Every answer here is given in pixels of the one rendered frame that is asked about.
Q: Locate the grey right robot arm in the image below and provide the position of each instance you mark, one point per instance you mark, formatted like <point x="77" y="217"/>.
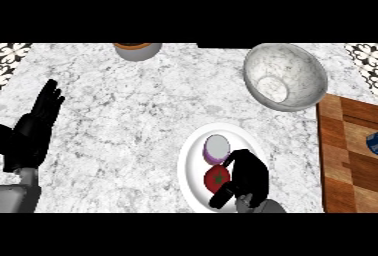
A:
<point x="263" y="206"/>

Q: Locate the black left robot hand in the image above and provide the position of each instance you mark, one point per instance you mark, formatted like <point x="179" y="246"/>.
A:
<point x="30" y="133"/>

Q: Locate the blue object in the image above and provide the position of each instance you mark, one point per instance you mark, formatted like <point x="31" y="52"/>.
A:
<point x="372" y="141"/>

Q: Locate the red tomato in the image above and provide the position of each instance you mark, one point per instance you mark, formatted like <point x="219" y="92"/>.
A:
<point x="216" y="178"/>

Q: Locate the purple halved onion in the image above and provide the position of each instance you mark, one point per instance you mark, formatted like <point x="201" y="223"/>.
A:
<point x="216" y="148"/>

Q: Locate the grey pot with brown rim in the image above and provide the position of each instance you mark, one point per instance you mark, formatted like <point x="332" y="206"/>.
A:
<point x="137" y="50"/>

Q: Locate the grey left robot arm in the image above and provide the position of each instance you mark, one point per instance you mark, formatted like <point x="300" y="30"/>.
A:
<point x="19" y="193"/>

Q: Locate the white round plate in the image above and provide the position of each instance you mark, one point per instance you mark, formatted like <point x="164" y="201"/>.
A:
<point x="196" y="166"/>

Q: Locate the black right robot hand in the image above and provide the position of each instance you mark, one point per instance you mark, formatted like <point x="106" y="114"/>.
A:
<point x="248" y="176"/>

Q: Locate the white marble bowl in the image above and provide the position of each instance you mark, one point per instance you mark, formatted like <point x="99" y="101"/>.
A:
<point x="285" y="76"/>

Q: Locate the brown wooden cutting board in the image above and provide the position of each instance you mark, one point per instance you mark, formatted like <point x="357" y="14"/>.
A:
<point x="349" y="156"/>

